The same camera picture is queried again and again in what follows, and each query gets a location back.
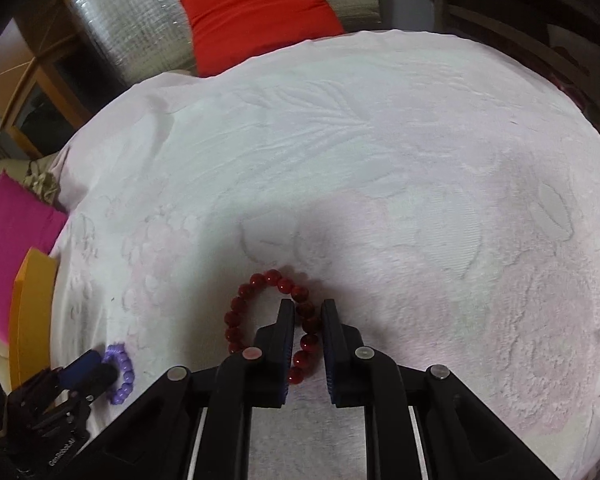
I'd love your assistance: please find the wooden pillar cabinet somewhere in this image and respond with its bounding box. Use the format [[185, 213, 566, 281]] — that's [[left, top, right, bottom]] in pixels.
[[0, 10, 101, 161]]

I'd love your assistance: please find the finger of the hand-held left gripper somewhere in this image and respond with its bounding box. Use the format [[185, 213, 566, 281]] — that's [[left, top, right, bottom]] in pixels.
[[77, 362, 119, 402], [55, 350, 104, 392]]

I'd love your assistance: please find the orange box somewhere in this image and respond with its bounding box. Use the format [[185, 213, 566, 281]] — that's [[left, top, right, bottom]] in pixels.
[[8, 247, 60, 391]]

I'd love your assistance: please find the patterned crumpled cloth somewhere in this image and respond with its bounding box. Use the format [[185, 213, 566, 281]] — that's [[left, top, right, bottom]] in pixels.
[[25, 170, 62, 202]]

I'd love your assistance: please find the purple bead bracelet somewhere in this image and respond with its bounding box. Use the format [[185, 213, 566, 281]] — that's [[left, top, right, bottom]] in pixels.
[[102, 342, 136, 406]]

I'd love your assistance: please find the pale pink embossed blanket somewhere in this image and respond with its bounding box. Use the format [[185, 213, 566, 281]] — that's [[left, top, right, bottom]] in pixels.
[[50, 30, 600, 480]]

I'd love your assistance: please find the magenta pillow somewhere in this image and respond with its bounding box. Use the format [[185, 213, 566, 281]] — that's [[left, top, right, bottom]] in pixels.
[[0, 172, 70, 333]]

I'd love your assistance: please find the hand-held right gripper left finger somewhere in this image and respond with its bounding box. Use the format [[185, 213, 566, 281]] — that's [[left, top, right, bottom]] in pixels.
[[92, 299, 297, 480]]

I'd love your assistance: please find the silver insulation panel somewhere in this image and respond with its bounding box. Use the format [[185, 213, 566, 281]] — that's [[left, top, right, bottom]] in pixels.
[[67, 0, 381, 88]]

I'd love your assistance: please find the red pillow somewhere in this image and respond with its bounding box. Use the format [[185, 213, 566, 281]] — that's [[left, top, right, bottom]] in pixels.
[[180, 0, 345, 78]]

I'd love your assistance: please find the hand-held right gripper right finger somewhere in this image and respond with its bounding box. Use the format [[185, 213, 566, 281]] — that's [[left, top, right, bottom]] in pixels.
[[321, 299, 563, 480]]

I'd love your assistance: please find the red bead bracelet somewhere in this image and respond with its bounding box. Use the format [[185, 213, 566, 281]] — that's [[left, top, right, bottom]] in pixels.
[[224, 269, 326, 383]]

